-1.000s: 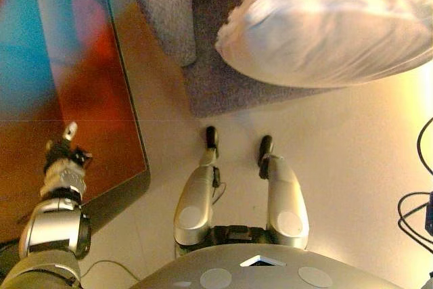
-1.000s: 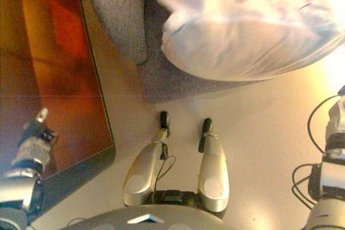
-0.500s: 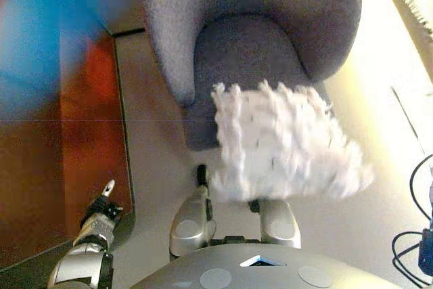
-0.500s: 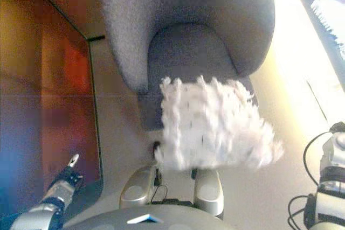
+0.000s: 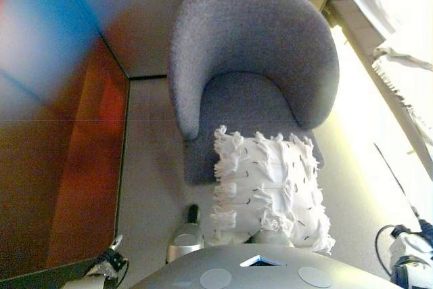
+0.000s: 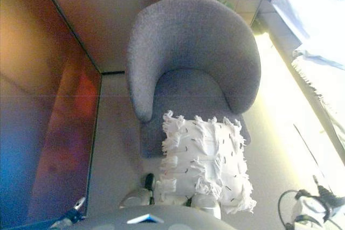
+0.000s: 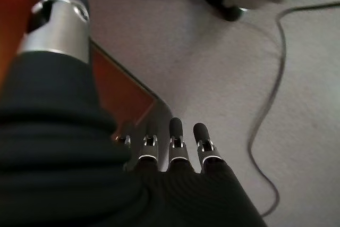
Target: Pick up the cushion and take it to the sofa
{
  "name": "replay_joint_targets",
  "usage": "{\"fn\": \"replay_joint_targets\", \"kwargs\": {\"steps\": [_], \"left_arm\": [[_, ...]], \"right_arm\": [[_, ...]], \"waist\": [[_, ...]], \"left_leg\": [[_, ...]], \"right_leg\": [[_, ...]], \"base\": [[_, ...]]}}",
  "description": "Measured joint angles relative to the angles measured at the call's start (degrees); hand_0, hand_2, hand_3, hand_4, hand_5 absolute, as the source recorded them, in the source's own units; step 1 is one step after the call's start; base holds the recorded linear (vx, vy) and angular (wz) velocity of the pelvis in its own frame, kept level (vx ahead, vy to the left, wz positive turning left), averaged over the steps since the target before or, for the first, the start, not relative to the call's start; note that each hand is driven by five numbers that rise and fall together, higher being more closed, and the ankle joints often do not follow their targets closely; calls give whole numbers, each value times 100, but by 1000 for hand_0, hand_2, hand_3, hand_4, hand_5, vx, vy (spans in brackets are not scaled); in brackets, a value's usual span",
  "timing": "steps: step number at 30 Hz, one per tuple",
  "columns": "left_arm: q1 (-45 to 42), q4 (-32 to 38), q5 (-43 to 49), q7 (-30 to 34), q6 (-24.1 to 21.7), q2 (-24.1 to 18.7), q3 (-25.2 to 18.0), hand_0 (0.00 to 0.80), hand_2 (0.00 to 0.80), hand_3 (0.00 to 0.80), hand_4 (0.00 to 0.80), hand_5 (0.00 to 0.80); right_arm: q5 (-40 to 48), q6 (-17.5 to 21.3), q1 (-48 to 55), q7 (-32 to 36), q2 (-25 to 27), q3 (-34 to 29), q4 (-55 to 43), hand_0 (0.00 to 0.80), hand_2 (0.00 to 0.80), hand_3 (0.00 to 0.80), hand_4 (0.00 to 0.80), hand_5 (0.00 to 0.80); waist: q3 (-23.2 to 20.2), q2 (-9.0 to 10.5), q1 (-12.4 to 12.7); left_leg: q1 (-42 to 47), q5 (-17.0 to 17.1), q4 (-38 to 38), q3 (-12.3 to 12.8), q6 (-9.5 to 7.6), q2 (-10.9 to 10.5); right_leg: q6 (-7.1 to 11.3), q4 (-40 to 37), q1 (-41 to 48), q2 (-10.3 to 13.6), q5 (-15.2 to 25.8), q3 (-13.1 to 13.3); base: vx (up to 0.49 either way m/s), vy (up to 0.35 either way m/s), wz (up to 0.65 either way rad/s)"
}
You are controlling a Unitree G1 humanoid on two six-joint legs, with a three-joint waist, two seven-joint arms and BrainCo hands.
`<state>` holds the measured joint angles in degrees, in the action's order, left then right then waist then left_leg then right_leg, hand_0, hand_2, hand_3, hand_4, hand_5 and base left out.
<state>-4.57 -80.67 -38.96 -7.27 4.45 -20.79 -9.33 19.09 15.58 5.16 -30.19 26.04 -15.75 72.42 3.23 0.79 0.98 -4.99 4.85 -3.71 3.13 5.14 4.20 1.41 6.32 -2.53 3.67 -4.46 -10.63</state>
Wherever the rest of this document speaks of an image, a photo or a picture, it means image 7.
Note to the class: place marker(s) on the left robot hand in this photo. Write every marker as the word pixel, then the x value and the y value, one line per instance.
pixel 66 171

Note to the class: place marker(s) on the glossy reflective cabinet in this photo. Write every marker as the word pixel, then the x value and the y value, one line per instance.
pixel 119 91

